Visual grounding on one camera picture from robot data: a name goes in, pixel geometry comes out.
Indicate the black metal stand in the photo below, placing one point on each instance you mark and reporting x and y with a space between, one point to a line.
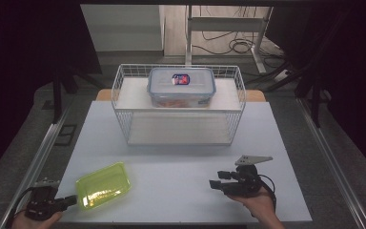
57 95
314 79

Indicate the dark floor socket cover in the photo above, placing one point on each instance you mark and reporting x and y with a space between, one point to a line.
66 135

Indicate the person's left hand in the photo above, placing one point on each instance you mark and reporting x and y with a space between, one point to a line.
35 224

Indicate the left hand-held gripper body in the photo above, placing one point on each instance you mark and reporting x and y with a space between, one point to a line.
41 203

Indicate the aluminium rail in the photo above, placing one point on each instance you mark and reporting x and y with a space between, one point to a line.
330 159
38 159

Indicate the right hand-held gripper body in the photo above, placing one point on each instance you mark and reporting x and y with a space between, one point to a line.
246 183

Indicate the person's right hand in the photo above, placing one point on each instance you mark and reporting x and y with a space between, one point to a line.
259 203

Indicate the light wooden table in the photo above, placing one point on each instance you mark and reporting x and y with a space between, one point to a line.
102 94

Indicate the white power strip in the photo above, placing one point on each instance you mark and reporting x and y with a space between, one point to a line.
282 74

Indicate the clear container with blue lid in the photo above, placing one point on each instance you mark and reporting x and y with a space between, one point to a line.
181 87

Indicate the green plastic container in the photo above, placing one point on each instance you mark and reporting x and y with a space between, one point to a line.
103 186

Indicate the white cabinet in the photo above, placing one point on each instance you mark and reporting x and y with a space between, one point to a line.
124 27

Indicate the white desk frame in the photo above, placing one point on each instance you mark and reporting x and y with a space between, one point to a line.
225 24

